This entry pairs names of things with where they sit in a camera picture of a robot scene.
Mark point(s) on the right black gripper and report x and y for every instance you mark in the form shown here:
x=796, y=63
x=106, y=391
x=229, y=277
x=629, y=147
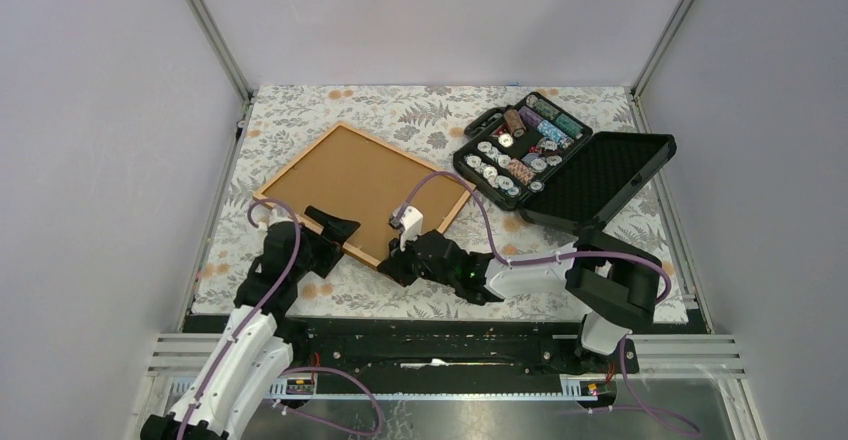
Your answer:
x=396, y=262

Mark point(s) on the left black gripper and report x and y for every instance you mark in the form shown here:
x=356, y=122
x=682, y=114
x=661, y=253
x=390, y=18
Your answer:
x=335, y=232

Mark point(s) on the brown cardboard backing board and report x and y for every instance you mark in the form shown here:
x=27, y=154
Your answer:
x=358, y=185

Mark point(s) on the wooden picture frame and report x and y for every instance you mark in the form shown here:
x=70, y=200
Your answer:
x=278, y=182

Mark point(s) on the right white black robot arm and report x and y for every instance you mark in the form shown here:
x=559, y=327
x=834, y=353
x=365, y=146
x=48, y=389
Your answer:
x=619, y=283

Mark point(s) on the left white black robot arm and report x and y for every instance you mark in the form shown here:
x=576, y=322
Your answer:
x=258, y=342

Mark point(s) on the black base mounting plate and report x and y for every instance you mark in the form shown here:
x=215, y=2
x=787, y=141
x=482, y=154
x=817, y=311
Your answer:
x=432, y=357

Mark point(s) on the black poker chip case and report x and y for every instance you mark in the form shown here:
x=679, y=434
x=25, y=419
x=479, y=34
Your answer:
x=538, y=160

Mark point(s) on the aluminium rail frame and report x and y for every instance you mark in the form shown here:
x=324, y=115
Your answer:
x=711, y=359

